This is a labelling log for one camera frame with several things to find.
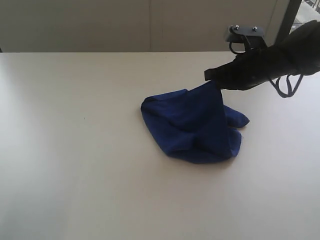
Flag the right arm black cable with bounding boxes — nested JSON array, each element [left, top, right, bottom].
[[269, 73, 304, 98]]

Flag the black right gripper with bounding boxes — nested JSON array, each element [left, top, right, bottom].
[[204, 46, 290, 90]]

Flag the blue towel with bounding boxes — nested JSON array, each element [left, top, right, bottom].
[[140, 81, 250, 164]]

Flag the dark window frame post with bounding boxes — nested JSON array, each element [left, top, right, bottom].
[[274, 0, 302, 44]]

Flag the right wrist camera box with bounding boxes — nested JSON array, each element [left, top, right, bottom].
[[224, 24, 266, 48]]

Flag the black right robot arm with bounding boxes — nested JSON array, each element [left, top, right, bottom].
[[204, 20, 320, 91]]

